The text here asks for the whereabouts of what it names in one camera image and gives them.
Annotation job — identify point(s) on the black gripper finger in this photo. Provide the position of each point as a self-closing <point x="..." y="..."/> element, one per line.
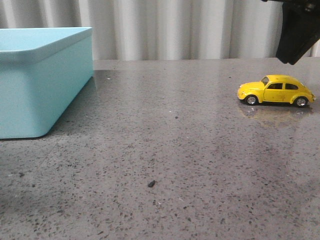
<point x="300" y="29"/>

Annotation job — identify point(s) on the yellow toy beetle car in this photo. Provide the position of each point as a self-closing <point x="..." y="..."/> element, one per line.
<point x="276" y="88"/>

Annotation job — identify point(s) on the light blue storage box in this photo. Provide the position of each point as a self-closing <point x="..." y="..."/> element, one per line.
<point x="41" y="72"/>

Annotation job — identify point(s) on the white pleated curtain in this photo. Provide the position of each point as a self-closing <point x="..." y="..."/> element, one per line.
<point x="159" y="29"/>

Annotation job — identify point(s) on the small black debris chip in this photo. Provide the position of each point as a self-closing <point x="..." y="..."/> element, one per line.
<point x="151" y="184"/>

